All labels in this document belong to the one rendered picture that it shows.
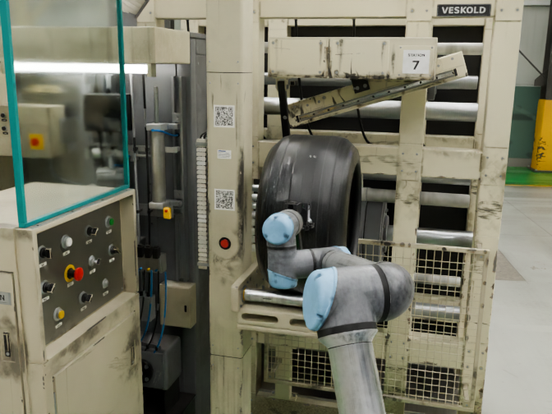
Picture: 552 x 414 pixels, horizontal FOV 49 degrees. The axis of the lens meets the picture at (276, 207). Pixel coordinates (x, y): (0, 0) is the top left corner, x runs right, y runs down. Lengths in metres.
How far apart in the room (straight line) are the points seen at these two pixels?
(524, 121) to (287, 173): 9.74
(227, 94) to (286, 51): 0.33
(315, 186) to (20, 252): 0.86
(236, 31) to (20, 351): 1.17
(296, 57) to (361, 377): 1.40
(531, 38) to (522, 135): 1.66
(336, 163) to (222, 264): 0.58
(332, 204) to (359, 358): 0.79
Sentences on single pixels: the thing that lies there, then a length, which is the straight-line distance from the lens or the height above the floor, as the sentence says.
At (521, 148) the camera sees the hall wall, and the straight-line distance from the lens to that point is 11.51.
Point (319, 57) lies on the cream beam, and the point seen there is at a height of 1.71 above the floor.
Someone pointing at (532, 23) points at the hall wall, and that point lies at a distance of 11.53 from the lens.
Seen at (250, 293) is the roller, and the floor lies 0.91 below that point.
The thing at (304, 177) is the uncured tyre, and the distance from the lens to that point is 1.87.
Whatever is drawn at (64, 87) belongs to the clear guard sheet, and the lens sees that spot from 1.77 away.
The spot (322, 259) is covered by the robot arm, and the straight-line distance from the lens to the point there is 1.54.
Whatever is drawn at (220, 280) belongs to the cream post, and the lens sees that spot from 2.20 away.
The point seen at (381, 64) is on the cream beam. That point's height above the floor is 1.69.
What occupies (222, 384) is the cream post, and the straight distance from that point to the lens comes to 2.37.
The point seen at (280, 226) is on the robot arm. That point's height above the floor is 1.29.
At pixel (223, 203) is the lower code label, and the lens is 2.11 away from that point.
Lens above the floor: 1.68
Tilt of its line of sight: 13 degrees down
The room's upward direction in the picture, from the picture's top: 1 degrees clockwise
